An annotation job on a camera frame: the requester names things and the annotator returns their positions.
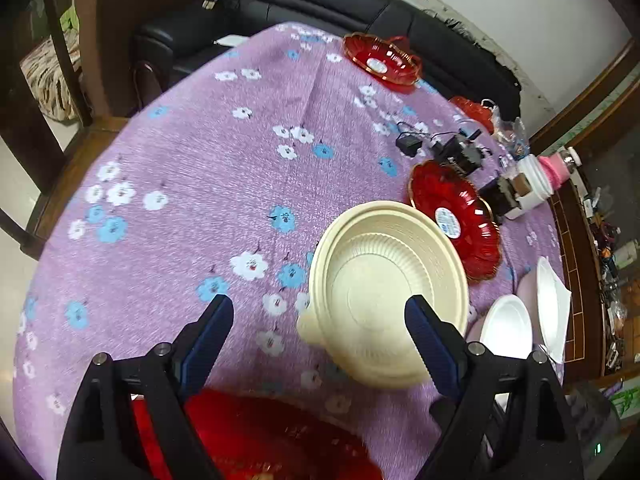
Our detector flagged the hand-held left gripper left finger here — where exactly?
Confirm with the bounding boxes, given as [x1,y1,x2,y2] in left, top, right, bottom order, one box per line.
[56,294,235,480]

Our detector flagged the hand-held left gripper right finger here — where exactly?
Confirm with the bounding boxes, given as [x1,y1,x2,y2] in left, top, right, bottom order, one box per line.
[404,295,586,480]

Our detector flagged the cream plastic bowl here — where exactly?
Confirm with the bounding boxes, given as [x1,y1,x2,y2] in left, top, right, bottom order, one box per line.
[296,200,471,390]

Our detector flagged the pale pink bowl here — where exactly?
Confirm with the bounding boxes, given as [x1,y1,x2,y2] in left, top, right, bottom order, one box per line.
[465,275,543,346]

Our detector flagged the red plate with white label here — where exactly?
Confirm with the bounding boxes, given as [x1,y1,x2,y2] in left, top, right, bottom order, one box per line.
[407,159,502,282]

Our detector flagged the clutter of tools on cabinet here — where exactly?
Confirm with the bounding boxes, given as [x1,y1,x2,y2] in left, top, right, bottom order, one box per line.
[582,187,640,371]

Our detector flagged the wooden cabinet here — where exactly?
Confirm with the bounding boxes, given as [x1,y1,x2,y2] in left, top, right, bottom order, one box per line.
[530,35,640,396]

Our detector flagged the purple floral tablecloth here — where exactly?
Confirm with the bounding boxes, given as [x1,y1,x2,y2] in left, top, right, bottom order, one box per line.
[12,22,568,480]

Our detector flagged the black electronic device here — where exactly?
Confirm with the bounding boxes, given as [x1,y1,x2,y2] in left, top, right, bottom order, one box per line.
[440,135,486,176]

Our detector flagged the white plastic jar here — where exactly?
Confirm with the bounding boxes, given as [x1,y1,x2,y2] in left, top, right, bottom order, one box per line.
[504,156,554,221]

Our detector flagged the black power adapter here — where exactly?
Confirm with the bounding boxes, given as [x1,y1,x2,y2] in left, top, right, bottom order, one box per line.
[395,132,423,158]

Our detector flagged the bottle with pink knit sleeve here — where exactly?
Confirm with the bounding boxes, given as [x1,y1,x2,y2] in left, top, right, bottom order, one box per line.
[537,146,583,191]

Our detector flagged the clear plastic bottle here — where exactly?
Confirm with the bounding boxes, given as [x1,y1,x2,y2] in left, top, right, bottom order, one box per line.
[495,116,532,161]

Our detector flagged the dark wooden chair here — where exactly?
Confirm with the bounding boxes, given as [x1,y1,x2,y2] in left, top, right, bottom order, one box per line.
[0,0,136,261]

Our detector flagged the red plastic basket plate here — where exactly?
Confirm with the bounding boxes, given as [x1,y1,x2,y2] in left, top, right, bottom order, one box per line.
[342,31,422,93]

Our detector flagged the patterned seat cushion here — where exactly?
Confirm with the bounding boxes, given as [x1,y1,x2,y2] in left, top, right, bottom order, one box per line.
[20,35,83,121]

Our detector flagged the brown upholstered chair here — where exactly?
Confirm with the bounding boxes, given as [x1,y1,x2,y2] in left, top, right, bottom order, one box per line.
[75,0,171,121]

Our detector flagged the black leather sofa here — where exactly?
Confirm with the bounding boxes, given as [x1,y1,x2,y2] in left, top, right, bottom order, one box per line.
[131,0,523,121]

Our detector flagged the black cable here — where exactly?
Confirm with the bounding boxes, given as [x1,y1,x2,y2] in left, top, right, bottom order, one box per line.
[395,119,432,137]

